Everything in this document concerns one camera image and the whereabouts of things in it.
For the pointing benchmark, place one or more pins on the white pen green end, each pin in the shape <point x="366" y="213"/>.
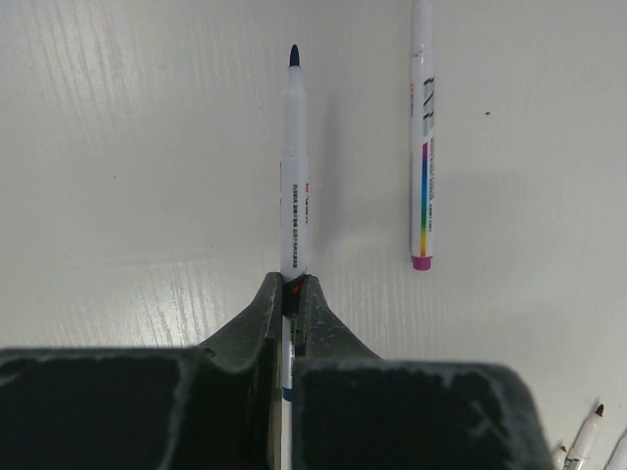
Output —
<point x="618" y="458"/>

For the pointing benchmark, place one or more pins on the white pen blue tip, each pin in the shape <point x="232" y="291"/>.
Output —
<point x="294" y="234"/>

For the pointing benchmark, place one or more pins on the white pen purple end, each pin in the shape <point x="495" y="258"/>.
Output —
<point x="422" y="137"/>

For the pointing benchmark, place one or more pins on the white pen red end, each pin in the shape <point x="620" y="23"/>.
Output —
<point x="581" y="450"/>

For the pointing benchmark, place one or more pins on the white pen yellow end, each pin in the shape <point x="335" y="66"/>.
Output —
<point x="559" y="455"/>

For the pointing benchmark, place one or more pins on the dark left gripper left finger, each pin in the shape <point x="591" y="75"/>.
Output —
<point x="202" y="407"/>

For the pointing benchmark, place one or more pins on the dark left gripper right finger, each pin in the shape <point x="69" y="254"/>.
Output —
<point x="353" y="409"/>

